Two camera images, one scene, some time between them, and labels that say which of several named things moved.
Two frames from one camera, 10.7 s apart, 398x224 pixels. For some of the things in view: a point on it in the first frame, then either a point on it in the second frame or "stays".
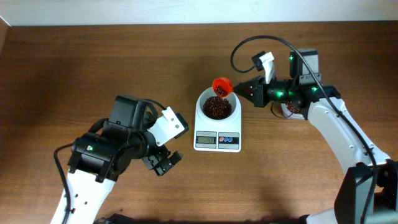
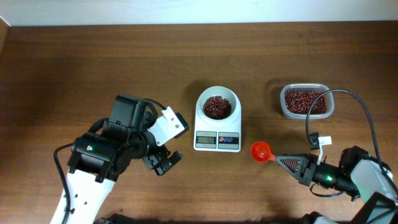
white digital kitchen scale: [217, 137] stays
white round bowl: [216, 109] stays
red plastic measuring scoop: [222, 87] -> [262, 152]
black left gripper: [161, 168] stays
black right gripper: [259, 92] -> [305, 168]
